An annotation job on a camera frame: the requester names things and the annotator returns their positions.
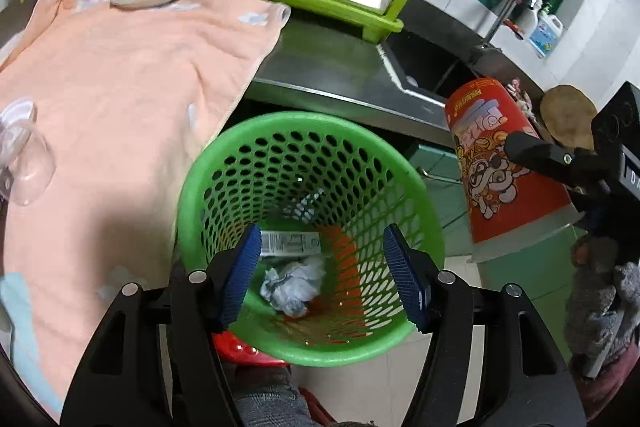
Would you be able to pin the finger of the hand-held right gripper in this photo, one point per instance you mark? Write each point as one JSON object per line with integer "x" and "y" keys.
{"x": 550, "y": 157}

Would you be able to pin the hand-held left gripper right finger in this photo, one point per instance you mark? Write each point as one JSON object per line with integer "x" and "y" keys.
{"x": 402, "y": 272}

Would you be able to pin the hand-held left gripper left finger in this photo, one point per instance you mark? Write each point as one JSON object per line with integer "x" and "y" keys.
{"x": 244, "y": 267}

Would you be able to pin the red printed paper cup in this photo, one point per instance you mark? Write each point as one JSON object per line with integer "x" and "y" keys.
{"x": 485, "y": 197}

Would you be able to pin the green perforated plastic waste basket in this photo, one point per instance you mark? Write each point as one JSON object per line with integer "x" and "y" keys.
{"x": 310, "y": 127}

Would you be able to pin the person's right forearm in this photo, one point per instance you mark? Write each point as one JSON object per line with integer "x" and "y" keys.
{"x": 610, "y": 392}

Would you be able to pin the person's right hand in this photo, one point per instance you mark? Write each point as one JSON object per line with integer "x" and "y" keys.
{"x": 595, "y": 307}

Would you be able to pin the round wooden cutting board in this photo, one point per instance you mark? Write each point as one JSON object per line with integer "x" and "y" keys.
{"x": 567, "y": 117}

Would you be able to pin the flat white carton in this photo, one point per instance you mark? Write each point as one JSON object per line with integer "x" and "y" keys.
{"x": 287, "y": 243}

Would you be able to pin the crumpled white tissue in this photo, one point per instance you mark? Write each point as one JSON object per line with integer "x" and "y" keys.
{"x": 295, "y": 287}

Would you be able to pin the pink plastic item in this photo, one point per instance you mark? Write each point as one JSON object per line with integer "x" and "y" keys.
{"x": 517, "y": 94}

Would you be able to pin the red plastic stool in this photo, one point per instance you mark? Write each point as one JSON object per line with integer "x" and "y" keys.
{"x": 245, "y": 352}

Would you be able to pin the white blue detergent bottle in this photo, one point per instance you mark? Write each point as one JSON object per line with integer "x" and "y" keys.
{"x": 546, "y": 34}

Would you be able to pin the person's grey trouser leg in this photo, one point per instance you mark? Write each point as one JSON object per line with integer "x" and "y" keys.
{"x": 270, "y": 397}

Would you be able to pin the white pump bottle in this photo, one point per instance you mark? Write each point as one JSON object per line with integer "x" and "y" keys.
{"x": 530, "y": 17}

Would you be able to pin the steel faucet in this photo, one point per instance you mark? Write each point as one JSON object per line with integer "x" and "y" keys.
{"x": 505, "y": 14}

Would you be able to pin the steel sink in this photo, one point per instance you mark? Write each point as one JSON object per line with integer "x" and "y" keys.
{"x": 425, "y": 62}

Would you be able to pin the peach towel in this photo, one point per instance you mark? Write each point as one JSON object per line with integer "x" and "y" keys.
{"x": 125, "y": 82}

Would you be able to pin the light blue cloth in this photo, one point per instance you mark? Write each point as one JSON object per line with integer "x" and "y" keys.
{"x": 20, "y": 322}

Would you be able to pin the clear plastic cup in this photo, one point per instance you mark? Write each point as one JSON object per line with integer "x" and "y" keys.
{"x": 30, "y": 167}

